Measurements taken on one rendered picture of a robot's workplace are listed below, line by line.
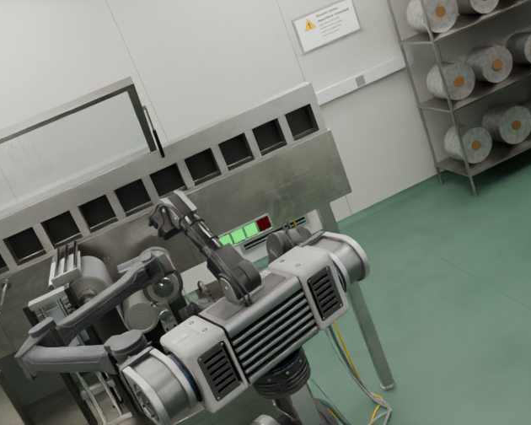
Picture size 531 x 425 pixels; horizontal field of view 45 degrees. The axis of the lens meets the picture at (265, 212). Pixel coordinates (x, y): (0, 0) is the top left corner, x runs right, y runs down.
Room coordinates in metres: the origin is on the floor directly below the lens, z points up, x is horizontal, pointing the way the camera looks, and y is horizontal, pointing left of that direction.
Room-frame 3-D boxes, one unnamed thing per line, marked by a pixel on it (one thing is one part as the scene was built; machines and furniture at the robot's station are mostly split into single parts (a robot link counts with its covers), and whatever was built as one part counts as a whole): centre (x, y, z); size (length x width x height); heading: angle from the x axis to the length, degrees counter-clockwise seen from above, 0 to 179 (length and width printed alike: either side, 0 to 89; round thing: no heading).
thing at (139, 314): (2.25, 0.58, 1.17); 0.26 x 0.12 x 0.12; 9
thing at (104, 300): (1.69, 0.53, 1.45); 0.43 x 0.06 x 0.11; 130
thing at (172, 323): (2.10, 0.47, 1.05); 0.06 x 0.05 x 0.31; 9
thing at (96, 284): (2.24, 0.71, 1.33); 0.25 x 0.14 x 0.14; 9
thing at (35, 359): (1.43, 0.54, 1.45); 0.45 x 0.14 x 0.10; 57
